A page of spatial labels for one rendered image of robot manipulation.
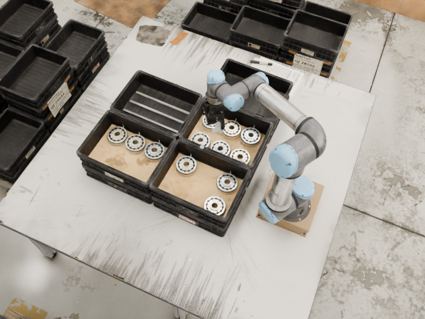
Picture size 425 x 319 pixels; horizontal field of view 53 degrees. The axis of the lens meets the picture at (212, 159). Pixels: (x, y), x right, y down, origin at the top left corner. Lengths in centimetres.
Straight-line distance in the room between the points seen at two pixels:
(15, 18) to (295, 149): 256
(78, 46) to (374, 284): 262
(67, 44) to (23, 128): 72
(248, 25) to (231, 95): 178
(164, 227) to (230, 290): 44
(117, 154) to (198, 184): 44
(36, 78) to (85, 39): 54
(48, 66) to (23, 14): 57
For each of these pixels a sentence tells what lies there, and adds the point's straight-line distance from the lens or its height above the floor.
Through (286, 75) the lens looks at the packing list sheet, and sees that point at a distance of 273.
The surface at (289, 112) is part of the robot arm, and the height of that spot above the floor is 138.
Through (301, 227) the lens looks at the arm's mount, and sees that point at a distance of 212.
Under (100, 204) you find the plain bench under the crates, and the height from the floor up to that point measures 70.
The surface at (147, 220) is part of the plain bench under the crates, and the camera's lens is 218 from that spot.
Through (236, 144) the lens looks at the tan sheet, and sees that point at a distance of 223.
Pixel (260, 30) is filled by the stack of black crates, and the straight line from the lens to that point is 346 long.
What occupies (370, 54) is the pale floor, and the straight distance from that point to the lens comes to 407.
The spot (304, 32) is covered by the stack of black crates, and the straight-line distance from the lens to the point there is 334.
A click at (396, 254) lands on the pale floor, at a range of 313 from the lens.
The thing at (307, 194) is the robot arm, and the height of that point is 102.
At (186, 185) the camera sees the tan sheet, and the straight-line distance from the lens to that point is 210.
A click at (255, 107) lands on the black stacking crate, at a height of 83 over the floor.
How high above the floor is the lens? 270
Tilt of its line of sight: 60 degrees down
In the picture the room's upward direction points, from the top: 4 degrees clockwise
